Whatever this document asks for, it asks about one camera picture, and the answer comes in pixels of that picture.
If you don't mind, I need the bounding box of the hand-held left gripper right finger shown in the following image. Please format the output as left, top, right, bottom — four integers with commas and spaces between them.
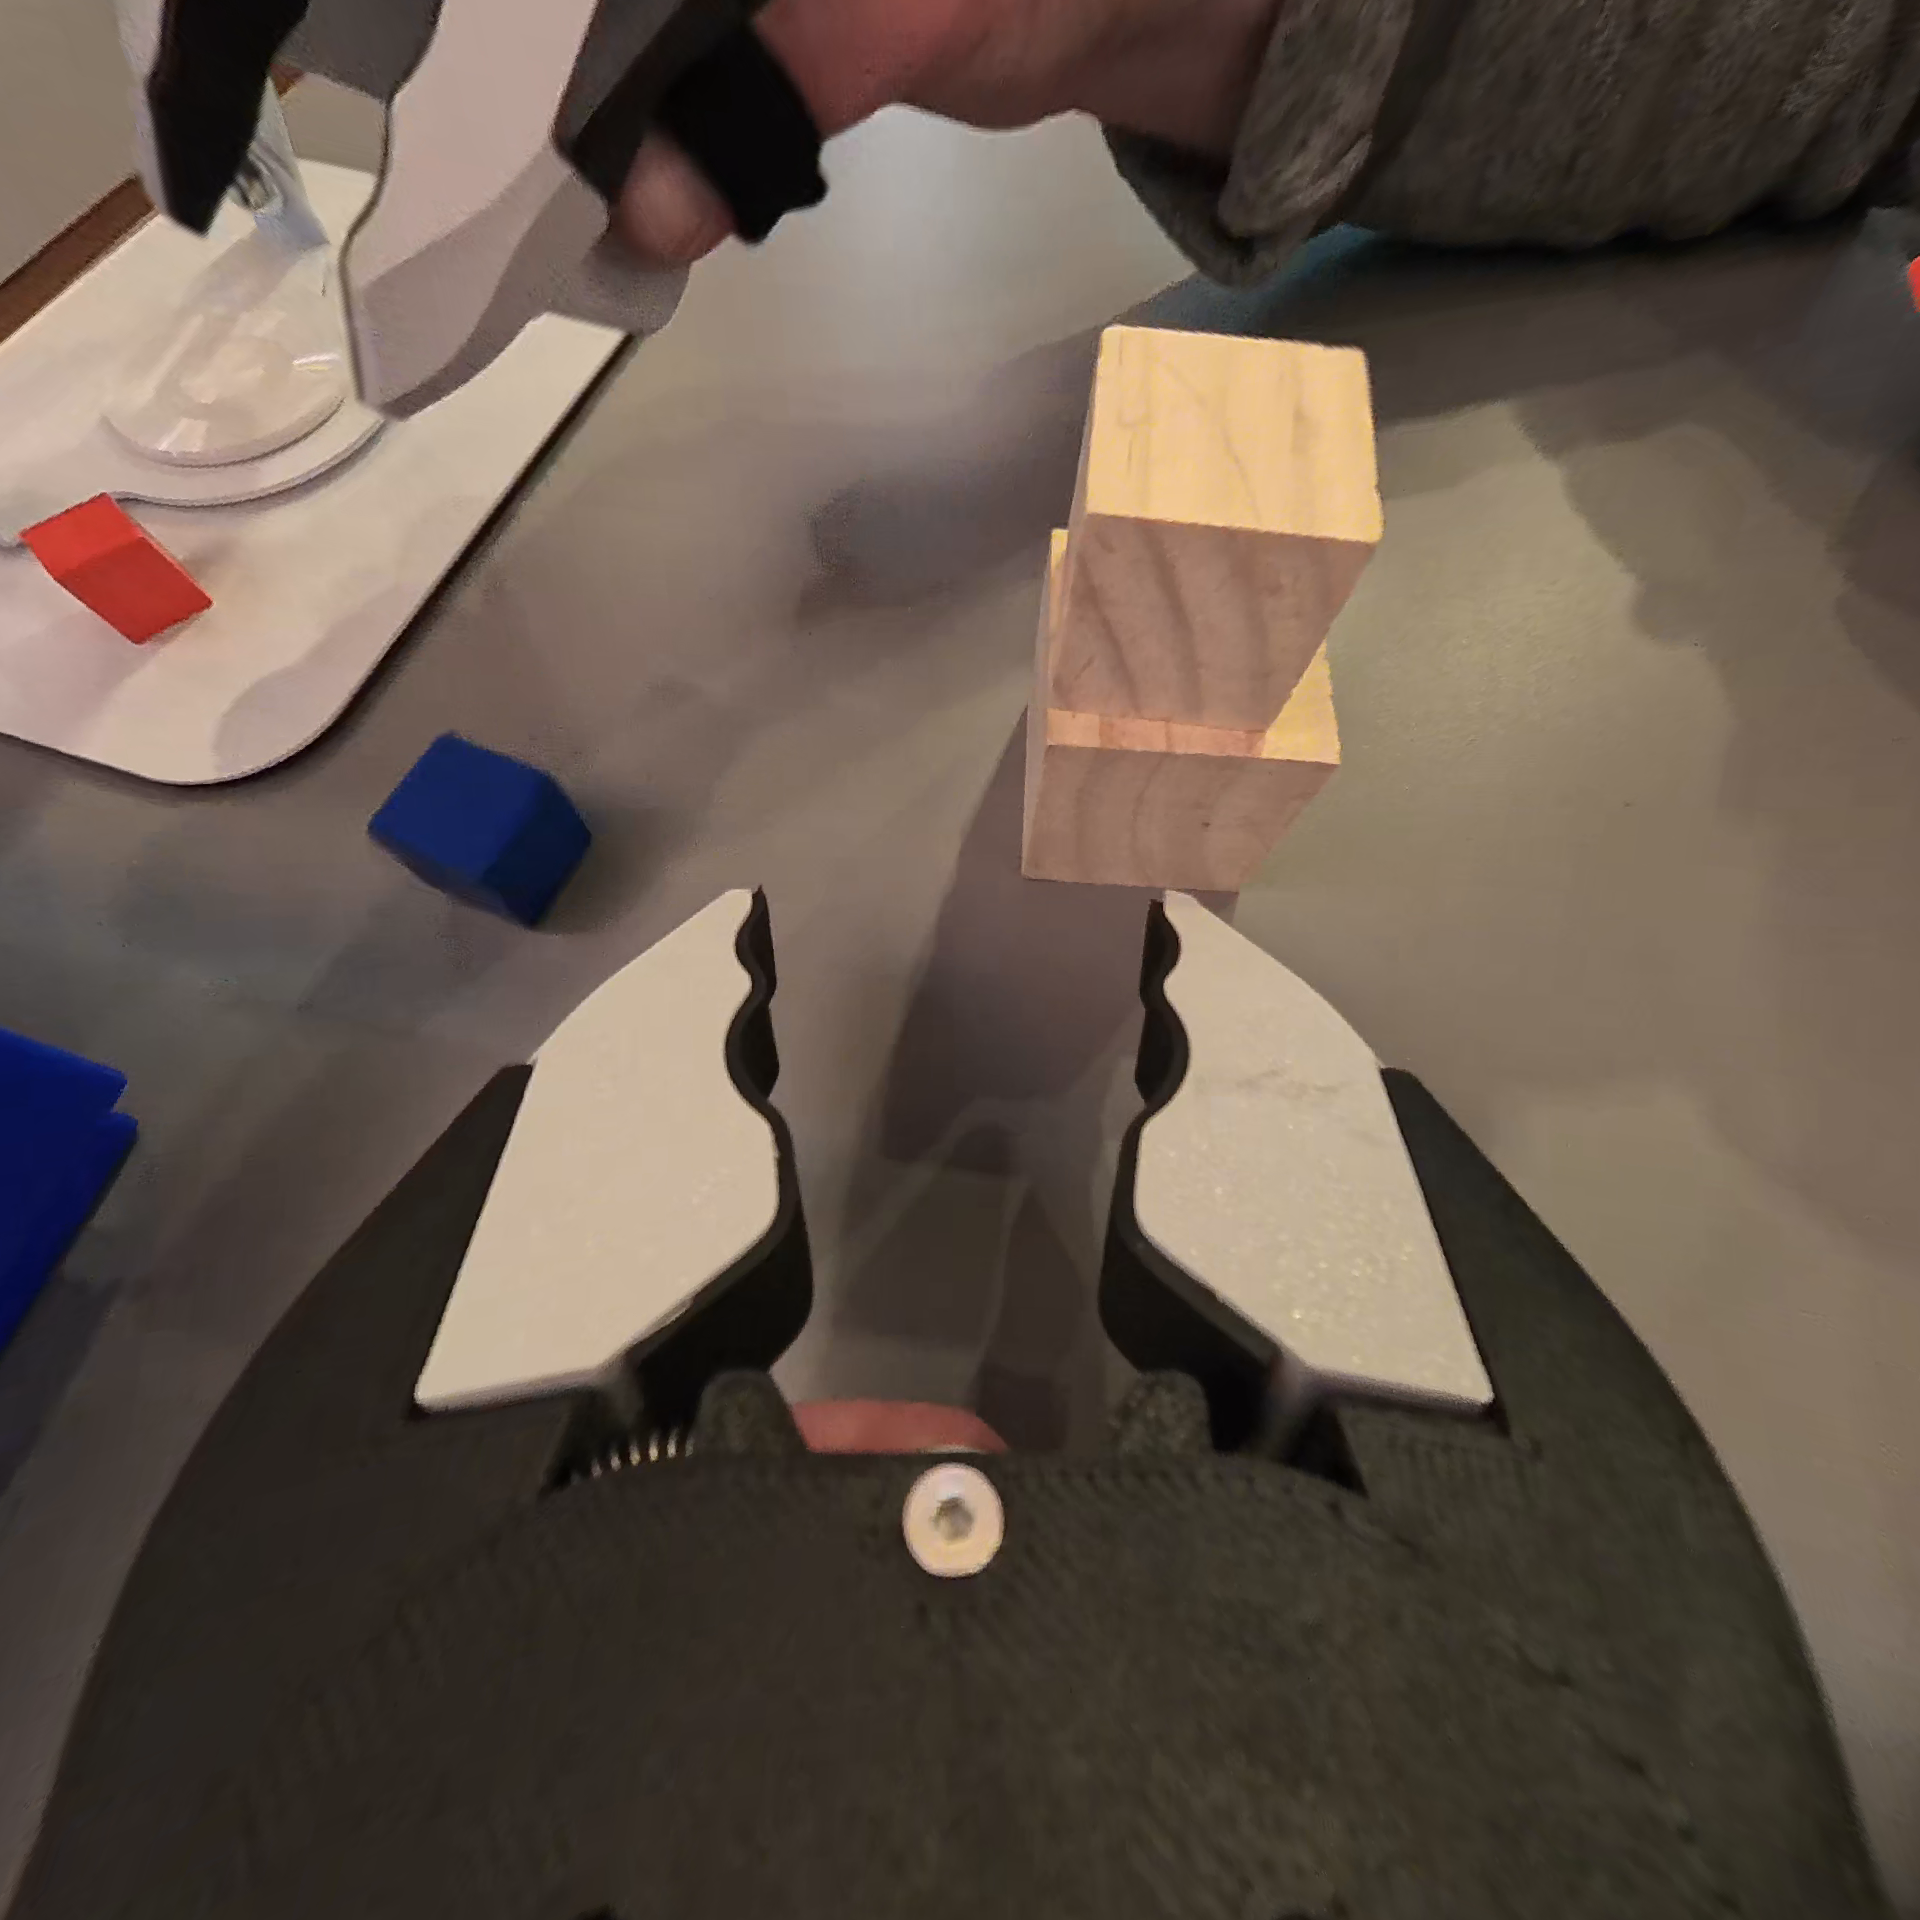
1096, 892, 1501, 1455

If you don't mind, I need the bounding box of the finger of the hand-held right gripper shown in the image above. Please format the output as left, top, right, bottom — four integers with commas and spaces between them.
335, 0, 606, 423
127, 0, 312, 238

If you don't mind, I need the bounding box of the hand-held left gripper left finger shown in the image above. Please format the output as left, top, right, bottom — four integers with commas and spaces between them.
408, 885, 817, 1447

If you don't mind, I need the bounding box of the small blue wooden cube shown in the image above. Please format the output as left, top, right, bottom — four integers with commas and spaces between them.
367, 733, 594, 930

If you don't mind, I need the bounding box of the large plain wooden cube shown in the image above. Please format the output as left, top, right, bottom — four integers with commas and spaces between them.
1049, 327, 1385, 735
1021, 529, 1343, 896

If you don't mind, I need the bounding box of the blue plastic bin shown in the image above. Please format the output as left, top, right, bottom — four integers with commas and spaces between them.
0, 1026, 142, 1356

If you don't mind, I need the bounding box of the person's right forearm grey sleeve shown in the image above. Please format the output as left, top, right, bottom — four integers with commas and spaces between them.
1102, 0, 1920, 295

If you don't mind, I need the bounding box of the person's right hand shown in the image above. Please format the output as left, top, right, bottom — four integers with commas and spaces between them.
607, 0, 1279, 270

